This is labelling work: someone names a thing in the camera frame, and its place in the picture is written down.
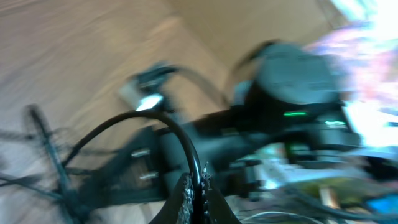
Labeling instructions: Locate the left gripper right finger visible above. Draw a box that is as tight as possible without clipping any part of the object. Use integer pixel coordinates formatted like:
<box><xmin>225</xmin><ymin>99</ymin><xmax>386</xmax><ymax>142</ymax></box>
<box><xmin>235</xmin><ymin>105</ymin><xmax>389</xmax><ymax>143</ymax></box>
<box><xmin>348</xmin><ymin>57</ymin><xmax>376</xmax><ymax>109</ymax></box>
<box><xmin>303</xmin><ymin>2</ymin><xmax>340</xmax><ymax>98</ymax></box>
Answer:
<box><xmin>201</xmin><ymin>162</ymin><xmax>241</xmax><ymax>224</ymax></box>

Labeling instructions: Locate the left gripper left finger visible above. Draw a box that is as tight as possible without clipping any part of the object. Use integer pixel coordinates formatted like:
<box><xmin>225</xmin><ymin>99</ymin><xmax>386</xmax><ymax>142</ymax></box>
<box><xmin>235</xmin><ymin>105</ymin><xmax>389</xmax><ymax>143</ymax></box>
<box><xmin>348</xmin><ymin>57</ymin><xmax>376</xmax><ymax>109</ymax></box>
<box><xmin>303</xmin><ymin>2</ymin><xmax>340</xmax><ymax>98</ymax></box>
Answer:
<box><xmin>149</xmin><ymin>174</ymin><xmax>195</xmax><ymax>224</ymax></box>

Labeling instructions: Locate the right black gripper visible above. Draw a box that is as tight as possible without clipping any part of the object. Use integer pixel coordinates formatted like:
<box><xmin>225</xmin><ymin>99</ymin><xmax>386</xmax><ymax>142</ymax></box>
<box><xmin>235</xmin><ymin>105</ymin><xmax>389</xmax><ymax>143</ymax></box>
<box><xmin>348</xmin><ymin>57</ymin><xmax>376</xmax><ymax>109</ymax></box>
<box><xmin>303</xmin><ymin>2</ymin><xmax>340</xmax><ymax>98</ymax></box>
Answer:
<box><xmin>78</xmin><ymin>126</ymin><xmax>184</xmax><ymax>207</ymax></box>

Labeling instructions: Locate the black usb cable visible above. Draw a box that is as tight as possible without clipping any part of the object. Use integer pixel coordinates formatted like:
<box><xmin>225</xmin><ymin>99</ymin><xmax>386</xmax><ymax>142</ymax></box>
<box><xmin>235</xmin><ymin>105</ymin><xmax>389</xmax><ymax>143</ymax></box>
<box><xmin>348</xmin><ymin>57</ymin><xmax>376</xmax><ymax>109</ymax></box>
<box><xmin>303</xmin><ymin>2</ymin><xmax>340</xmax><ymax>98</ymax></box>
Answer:
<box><xmin>0</xmin><ymin>104</ymin><xmax>203</xmax><ymax>224</ymax></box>

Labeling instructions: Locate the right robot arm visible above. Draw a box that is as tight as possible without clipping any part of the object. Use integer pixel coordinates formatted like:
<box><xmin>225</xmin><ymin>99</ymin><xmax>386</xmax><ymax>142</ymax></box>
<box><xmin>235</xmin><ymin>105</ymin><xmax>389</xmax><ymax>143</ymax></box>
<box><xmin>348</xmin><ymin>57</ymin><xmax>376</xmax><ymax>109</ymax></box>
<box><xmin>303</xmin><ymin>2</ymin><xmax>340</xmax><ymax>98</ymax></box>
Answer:
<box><xmin>79</xmin><ymin>42</ymin><xmax>397</xmax><ymax>208</ymax></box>

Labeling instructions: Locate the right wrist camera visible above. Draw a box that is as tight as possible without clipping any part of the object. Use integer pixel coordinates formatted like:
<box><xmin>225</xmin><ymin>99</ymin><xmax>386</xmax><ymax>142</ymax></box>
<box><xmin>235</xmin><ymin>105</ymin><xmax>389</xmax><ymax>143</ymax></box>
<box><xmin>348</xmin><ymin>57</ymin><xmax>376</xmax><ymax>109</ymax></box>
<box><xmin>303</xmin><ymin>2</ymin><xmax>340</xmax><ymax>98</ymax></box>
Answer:
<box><xmin>118</xmin><ymin>62</ymin><xmax>178</xmax><ymax>113</ymax></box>

